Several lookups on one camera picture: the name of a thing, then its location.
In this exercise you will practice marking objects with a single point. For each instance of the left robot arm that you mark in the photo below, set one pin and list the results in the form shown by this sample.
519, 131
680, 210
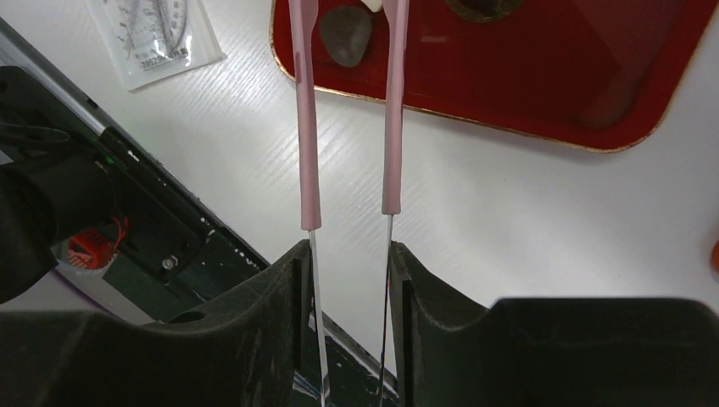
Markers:
58, 187

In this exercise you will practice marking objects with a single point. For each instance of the white rectangular chocolate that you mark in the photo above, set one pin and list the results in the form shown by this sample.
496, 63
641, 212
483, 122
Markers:
373, 5

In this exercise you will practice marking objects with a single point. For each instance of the orange box lid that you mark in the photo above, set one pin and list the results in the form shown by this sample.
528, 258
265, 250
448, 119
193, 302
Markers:
715, 259

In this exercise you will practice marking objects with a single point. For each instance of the clear plastic bag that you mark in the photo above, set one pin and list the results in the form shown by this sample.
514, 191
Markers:
151, 40

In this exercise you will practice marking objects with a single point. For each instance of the black base frame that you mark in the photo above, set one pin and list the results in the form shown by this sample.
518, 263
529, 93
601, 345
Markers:
162, 252

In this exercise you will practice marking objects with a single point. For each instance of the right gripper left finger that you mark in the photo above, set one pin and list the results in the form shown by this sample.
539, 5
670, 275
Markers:
241, 348

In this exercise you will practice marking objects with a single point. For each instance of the pink tongs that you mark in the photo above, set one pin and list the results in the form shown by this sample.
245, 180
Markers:
303, 15

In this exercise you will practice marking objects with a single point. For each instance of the dark red tray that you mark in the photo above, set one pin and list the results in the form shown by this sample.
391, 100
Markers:
596, 75

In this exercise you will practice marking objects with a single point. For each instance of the dark round chocolate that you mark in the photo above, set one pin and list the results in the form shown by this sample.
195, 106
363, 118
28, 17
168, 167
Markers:
345, 32

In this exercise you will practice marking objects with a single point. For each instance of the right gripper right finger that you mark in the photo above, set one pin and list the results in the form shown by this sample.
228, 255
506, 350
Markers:
452, 351

